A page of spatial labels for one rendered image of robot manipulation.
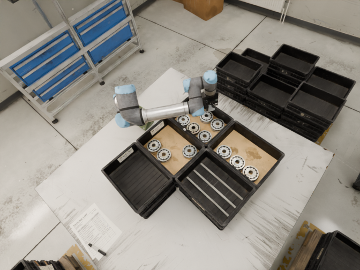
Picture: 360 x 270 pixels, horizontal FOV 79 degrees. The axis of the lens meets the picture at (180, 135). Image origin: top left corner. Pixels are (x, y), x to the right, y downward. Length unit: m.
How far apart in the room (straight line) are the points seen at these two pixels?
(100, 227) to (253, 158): 1.13
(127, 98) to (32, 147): 2.20
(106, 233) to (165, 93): 1.24
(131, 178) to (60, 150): 1.63
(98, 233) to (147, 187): 0.45
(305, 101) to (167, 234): 1.74
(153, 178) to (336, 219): 1.74
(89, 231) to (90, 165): 0.49
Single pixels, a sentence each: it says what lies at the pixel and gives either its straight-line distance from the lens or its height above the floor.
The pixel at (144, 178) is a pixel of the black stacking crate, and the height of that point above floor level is 0.83.
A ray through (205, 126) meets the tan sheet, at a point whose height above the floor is 0.83.
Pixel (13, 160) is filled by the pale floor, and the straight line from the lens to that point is 3.37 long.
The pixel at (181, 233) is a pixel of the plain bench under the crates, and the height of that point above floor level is 0.70.
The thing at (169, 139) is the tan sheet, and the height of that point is 0.83.
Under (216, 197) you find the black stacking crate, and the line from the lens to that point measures 1.44.
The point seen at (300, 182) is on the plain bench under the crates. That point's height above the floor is 0.70.
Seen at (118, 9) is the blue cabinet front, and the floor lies 0.76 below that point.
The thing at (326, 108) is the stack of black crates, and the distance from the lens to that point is 2.43.
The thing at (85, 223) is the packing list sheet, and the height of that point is 0.70.
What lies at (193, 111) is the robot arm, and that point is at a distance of 1.25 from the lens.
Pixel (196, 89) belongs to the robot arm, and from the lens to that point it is 1.25.
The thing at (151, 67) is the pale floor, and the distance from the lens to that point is 3.44.
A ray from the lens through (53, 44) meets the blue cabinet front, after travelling 2.93.
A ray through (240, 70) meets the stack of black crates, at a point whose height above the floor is 0.49.
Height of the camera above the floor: 2.22
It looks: 59 degrees down
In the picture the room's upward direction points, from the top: 12 degrees counter-clockwise
